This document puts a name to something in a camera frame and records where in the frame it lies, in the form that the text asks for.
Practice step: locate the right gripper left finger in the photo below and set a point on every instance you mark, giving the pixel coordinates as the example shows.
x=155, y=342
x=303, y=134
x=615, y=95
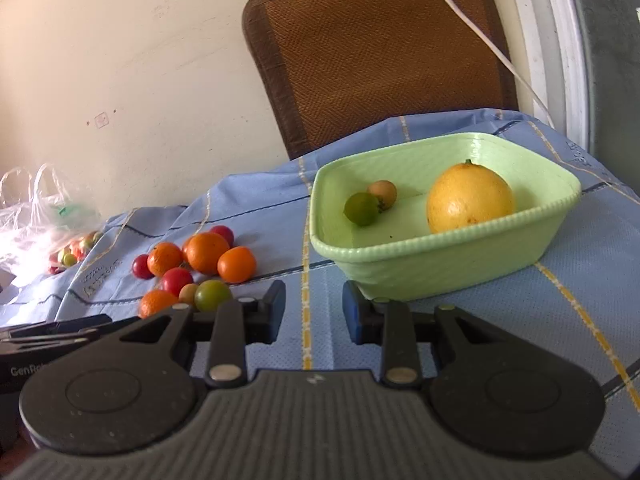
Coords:
x=228, y=330

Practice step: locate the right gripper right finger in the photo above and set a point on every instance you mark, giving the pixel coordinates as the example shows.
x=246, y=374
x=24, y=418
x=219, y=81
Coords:
x=399, y=331

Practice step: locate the green yellow tomato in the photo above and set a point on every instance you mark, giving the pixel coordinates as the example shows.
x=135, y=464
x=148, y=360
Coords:
x=211, y=294

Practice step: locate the small peach tomato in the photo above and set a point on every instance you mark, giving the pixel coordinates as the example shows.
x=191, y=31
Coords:
x=187, y=294

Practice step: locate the small orange tangerine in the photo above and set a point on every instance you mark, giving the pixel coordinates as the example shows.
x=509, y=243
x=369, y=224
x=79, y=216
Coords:
x=163, y=257
x=237, y=265

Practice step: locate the large orange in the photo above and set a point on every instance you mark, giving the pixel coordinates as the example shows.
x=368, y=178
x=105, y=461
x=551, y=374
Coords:
x=203, y=251

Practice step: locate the dark red cherry tomato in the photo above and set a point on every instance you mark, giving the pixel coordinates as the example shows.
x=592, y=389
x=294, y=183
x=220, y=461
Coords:
x=225, y=233

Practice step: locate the clear plastic fruit bag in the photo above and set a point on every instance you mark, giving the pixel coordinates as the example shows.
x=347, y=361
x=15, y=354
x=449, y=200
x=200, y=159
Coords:
x=41, y=214

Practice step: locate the light green plastic basket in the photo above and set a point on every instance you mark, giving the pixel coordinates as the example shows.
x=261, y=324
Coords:
x=397, y=256

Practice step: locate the small green lime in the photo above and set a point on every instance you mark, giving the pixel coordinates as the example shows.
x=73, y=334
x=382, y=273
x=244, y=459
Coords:
x=362, y=209

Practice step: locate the small brown fruit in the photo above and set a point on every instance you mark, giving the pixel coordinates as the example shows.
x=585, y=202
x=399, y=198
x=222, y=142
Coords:
x=385, y=192

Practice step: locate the large yellow citrus fruit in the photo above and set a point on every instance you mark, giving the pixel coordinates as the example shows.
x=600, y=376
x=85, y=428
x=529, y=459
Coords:
x=467, y=194

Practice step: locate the blue checked tablecloth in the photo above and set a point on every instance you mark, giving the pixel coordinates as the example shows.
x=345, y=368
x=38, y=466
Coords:
x=581, y=300

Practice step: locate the brown woven chair back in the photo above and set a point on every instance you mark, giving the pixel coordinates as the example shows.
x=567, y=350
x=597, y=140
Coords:
x=333, y=67

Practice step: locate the white window frame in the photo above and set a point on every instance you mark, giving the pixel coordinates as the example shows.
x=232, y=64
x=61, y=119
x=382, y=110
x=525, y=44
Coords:
x=583, y=56

